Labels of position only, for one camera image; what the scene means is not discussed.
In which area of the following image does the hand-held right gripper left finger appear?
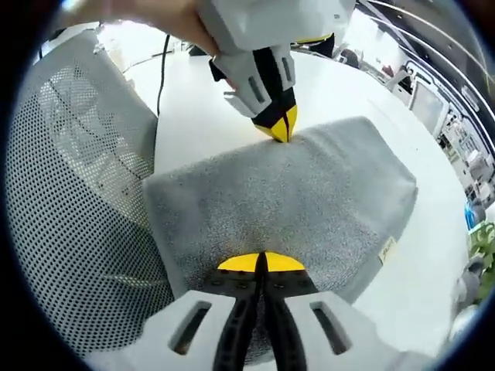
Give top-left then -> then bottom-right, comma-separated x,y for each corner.
131,250 -> 265,371

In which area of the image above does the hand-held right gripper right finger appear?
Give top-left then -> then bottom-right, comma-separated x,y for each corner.
261,250 -> 403,371

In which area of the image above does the grey towel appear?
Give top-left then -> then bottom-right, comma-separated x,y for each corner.
142,115 -> 419,366

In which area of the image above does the person's left hand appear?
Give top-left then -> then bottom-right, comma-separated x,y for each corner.
146,0 -> 224,60

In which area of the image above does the white table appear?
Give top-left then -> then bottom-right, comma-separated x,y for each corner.
96,22 -> 480,371

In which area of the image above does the white cabinet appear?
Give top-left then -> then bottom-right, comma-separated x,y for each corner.
409,80 -> 446,129

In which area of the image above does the grey plant pot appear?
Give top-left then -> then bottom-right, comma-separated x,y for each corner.
456,258 -> 486,306

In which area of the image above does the green potted plant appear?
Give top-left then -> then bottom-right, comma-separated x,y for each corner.
467,220 -> 495,302

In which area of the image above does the grey mesh office chair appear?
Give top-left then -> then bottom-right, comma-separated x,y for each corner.
5,30 -> 177,360

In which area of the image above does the black cable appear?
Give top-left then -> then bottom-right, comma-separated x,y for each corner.
155,33 -> 172,117

